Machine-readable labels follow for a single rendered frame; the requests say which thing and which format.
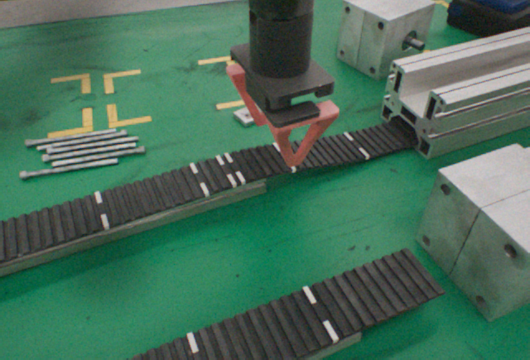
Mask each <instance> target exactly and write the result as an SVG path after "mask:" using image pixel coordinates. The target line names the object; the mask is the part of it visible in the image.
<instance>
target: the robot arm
mask: <svg viewBox="0 0 530 360"><path fill-rule="evenodd" d="M248 2H249V42H247V43H242V44H238V45H234V46H232V47H231V48H230V59H231V60H236V61H237V62H238V63H236V64H232V65H228V66H227V68H226V70H227V74H228V75H229V77H230V79H231V80H232V82H233V84H234V86H235V88H236V90H237V92H238V94H239V96H240V98H241V99H242V100H243V103H244V104H246V106H247V108H248V111H249V112H250V114H251V116H252V118H253V120H254V122H255V123H256V125H257V126H258V127H259V126H262V125H265V124H267V125H268V127H269V129H271V132H272V134H273V136H274V139H275V141H276V143H277V145H278V147H279V150H280V152H281V153H282V156H283V158H284V160H285V162H286V163H287V167H289V168H291V167H293V166H299V165H300V164H301V163H302V161H303V160H304V158H305V157H306V155H307V153H308V151H309V150H310V149H311V147H312V146H313V144H314V143H315V141H316V140H317V138H318V137H320V136H321V135H322V134H323V132H324V131H325V130H326V129H327V128H328V127H329V126H330V125H331V123H332V122H333V121H334V120H335V119H336V118H337V117H338V113H339V109H338V108H337V107H336V106H335V105H334V104H333V103H332V102H331V101H326V102H323V103H317V104H314V103H313V102H312V101H310V100H309V101H305V102H302V103H297V104H293V105H291V103H292V98H298V97H301V96H304V95H307V94H313V93H315V94H314V95H315V96H316V97H317V98H322V97H325V96H328V95H331V94H333V90H334V83H335V79H334V78H333V77H332V76H331V75H329V74H328V73H327V72H326V71H325V69H324V68H323V67H322V66H320V65H319V64H318V63H317V62H316V61H314V60H313V59H312V58H311V33H312V27H313V21H314V9H315V0H248ZM256 104H257V105H258V107H259V108H260V109H261V110H262V111H261V112H259V110H258V107H257V105H256ZM308 124H311V125H310V127H309V129H308V131H307V133H306V135H305V137H304V140H303V142H302V144H301V146H300V148H299V150H298V152H297V153H295V154H293V153H292V149H291V146H290V143H289V140H288V136H289V135H290V133H291V130H292V129H295V128H298V127H302V126H305V125H308Z"/></svg>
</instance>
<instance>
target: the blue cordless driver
mask: <svg viewBox="0 0 530 360"><path fill-rule="evenodd" d="M447 13H448V17H447V20H446V21H447V23H449V24H451V25H452V26H456V28H457V27H459V28H460V29H461V30H463V31H467V32H469V33H471V34H473V35H477V36H480V37H482V38H487V37H491V36H497V35H502V33H506V32H510V31H516V30H520V29H523V28H527V27H530V0H452V1H450V2H449V5H448V8H447Z"/></svg>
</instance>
